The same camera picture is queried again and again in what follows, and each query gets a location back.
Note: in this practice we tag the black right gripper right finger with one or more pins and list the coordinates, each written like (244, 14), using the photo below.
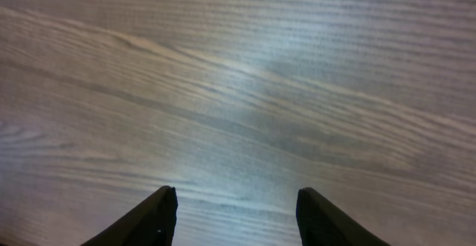
(321, 223)

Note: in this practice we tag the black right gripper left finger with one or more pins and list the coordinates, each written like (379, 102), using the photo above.
(151, 223)

